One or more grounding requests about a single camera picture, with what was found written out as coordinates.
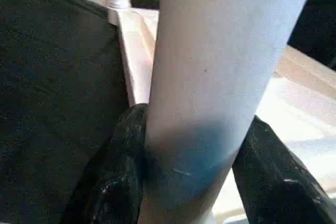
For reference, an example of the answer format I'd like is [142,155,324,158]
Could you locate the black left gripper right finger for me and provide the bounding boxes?
[231,115,336,224]

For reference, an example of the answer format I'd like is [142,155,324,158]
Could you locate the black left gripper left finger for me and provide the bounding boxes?
[60,103,150,224]

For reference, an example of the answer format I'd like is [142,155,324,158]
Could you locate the white plastic table top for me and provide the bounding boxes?
[108,6,336,224]

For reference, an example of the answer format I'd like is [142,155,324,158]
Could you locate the black work surface mat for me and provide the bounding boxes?
[0,0,336,224]

